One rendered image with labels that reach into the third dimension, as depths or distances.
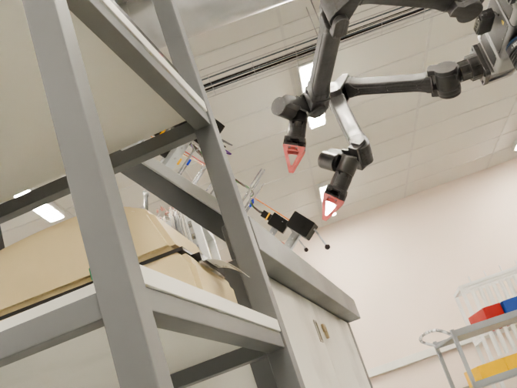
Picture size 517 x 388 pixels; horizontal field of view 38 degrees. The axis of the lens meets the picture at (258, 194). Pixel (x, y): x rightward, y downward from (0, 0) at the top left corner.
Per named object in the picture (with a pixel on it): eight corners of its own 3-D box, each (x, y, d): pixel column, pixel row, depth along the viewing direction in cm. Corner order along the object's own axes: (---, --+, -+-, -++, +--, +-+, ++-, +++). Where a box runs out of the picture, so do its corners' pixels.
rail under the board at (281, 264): (361, 318, 240) (353, 299, 242) (260, 249, 131) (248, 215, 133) (345, 324, 241) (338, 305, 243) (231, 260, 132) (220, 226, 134)
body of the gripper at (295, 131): (283, 141, 227) (286, 117, 228) (284, 147, 237) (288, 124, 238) (305, 144, 226) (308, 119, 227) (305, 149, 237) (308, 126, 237)
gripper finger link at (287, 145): (279, 168, 226) (283, 137, 227) (280, 171, 233) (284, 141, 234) (301, 170, 226) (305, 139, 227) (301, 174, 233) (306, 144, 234)
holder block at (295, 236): (313, 269, 184) (335, 235, 185) (273, 243, 189) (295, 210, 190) (317, 272, 189) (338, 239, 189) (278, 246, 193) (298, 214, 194)
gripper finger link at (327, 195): (313, 215, 225) (326, 185, 226) (313, 217, 232) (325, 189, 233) (335, 223, 225) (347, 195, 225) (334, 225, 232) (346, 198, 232)
